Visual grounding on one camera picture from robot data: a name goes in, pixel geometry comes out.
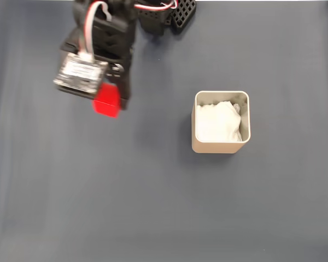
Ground red cube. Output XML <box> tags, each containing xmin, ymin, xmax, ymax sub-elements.
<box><xmin>92</xmin><ymin>82</ymin><xmax>123</xmax><ymax>118</ymax></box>

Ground beige square box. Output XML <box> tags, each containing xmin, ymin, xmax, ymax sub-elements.
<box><xmin>191</xmin><ymin>90</ymin><xmax>251</xmax><ymax>154</ymax></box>

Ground blue-grey table mat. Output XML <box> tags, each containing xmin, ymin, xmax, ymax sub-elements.
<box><xmin>0</xmin><ymin>1</ymin><xmax>328</xmax><ymax>262</ymax></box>

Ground white crumpled tissue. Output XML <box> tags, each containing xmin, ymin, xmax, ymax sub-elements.
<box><xmin>196</xmin><ymin>100</ymin><xmax>243</xmax><ymax>142</ymax></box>

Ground white red camera cable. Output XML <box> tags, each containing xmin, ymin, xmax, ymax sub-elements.
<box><xmin>78</xmin><ymin>0</ymin><xmax>112</xmax><ymax>61</ymax></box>

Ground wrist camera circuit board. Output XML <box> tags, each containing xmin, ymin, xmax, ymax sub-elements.
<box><xmin>53</xmin><ymin>52</ymin><xmax>109</xmax><ymax>99</ymax></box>

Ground red white servo wires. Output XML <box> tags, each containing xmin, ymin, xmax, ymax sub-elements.
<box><xmin>133</xmin><ymin>0</ymin><xmax>179</xmax><ymax>12</ymax></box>

